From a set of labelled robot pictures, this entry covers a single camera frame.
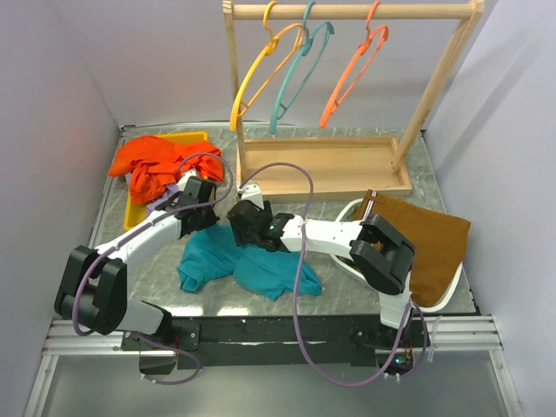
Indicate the yellow plastic tray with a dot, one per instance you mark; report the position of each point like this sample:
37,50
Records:
136,213

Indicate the white laundry basket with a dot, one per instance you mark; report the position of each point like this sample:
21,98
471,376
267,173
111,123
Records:
341,263

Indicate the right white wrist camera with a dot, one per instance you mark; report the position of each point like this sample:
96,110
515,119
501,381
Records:
251,192

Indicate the teal t shirt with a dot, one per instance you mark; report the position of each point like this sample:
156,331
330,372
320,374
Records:
211,254

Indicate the brown trousers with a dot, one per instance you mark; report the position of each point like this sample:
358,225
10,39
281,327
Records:
440,242

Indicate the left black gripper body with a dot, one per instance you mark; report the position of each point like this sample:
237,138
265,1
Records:
208,217

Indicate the black base bar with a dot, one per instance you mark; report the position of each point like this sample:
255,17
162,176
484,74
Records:
357,339

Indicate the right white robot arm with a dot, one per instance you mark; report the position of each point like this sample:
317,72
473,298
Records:
382,254

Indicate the lilac cloth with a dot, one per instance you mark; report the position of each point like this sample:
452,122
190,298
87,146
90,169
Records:
170,189

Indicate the orange plastic hanger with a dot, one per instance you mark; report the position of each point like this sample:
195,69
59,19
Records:
366,52

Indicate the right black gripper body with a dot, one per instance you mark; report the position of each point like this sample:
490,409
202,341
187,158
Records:
242,238

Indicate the wooden clothes rack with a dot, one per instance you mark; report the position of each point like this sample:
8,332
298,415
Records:
339,167

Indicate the aluminium rail frame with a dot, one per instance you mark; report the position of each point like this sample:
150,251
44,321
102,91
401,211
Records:
461,372

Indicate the orange t shirt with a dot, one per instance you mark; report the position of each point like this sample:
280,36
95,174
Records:
154,163

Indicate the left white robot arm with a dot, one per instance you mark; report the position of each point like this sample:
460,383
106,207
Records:
94,286

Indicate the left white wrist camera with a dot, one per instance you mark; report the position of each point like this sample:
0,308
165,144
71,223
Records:
181,183

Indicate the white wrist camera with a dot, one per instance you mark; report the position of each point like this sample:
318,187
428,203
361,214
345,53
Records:
181,183
251,192

